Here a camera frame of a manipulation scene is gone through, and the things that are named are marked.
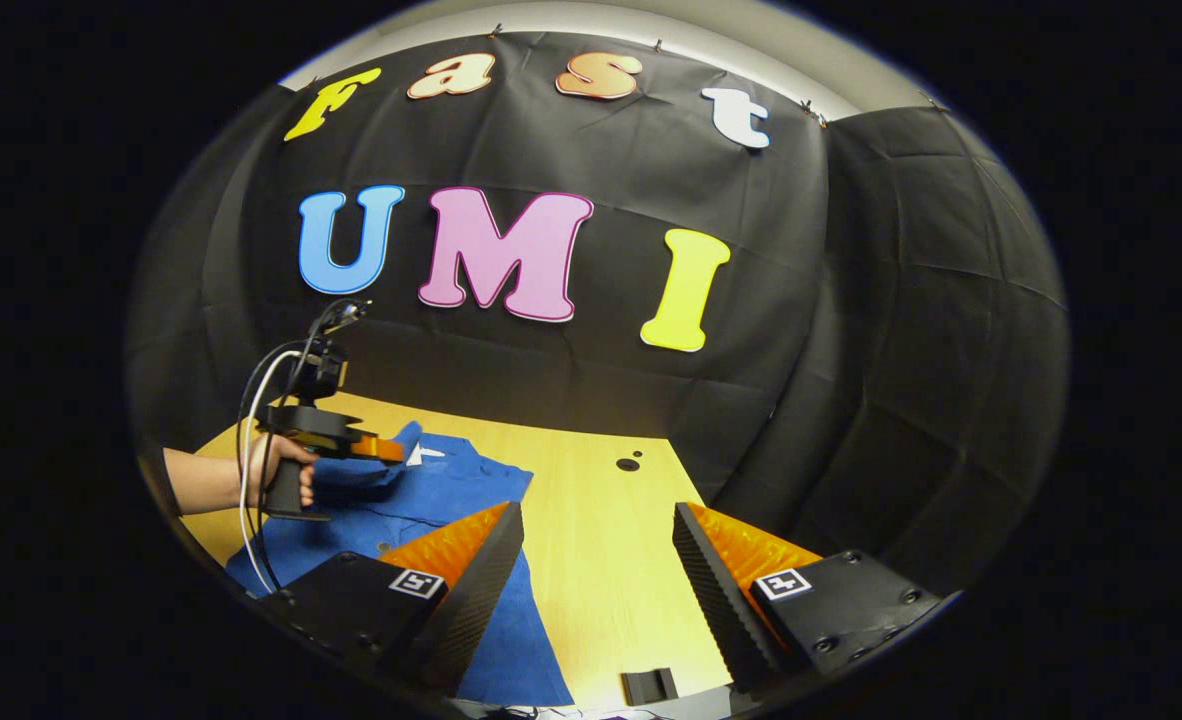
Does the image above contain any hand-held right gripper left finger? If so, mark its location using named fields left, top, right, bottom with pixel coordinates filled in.
left=256, top=500, right=527, bottom=693

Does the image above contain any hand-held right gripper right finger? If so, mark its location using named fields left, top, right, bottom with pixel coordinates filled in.
left=671, top=500, right=944, bottom=696

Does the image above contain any blue shirt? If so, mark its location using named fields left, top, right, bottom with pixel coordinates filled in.
left=224, top=420, right=577, bottom=708

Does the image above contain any black cable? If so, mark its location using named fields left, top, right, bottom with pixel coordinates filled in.
left=234, top=300, right=352, bottom=591

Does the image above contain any white cable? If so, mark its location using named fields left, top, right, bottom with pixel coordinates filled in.
left=238, top=350, right=304, bottom=593

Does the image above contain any small black bracket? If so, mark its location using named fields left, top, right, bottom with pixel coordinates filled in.
left=620, top=666, right=680, bottom=708

